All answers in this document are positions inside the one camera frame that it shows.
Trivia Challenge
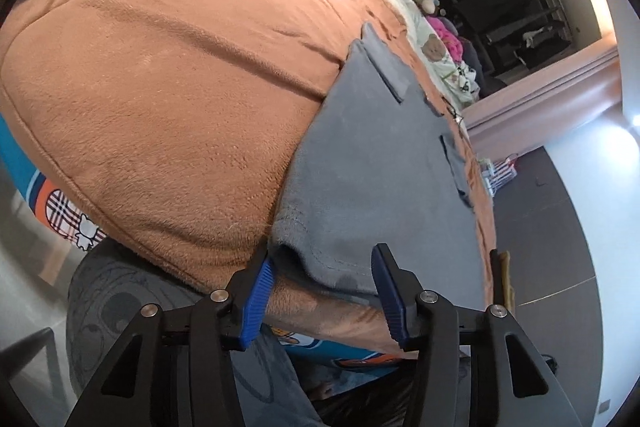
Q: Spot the pink plush toy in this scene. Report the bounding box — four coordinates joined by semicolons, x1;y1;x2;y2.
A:
425;14;466;60

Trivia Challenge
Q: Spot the folded tan garment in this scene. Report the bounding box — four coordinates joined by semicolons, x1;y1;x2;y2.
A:
497;249;513;308

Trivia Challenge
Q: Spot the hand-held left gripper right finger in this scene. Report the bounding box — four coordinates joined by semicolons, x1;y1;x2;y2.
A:
371;243;583;427

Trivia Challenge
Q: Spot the orange blanket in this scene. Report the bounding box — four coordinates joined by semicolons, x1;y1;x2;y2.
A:
0;0;498;353

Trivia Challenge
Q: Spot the grey t-shirt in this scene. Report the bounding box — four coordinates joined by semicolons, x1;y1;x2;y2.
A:
270;23;493;308

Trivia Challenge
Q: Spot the white nightstand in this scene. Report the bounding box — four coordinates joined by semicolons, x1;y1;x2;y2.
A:
477;152;521;195

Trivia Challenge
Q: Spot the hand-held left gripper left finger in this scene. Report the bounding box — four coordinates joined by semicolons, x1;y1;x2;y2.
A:
65;252;276;427

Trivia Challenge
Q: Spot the person's grey printed pants leg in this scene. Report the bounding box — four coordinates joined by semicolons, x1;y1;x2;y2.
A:
65;239;326;427

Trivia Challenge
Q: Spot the black white spotted cloth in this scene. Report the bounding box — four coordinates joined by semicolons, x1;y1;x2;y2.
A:
452;62;481;102

